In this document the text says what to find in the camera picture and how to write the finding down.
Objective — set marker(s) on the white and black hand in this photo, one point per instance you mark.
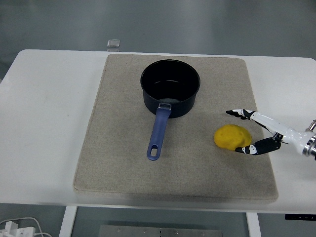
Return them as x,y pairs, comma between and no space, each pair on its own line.
293,137

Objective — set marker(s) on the yellow potato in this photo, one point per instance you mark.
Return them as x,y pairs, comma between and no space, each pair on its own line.
228,137

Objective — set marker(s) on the black table control panel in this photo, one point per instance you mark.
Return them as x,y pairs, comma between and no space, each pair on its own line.
297,216

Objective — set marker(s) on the white table leg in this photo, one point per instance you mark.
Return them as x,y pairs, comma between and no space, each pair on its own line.
67,222
253,225

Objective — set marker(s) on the beige fabric mat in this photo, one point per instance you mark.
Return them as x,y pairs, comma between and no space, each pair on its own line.
123,168

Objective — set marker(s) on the small clear square block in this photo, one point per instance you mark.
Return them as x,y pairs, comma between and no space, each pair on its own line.
113,44

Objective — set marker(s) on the white power strip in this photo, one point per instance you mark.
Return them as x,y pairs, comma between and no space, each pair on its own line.
17,232

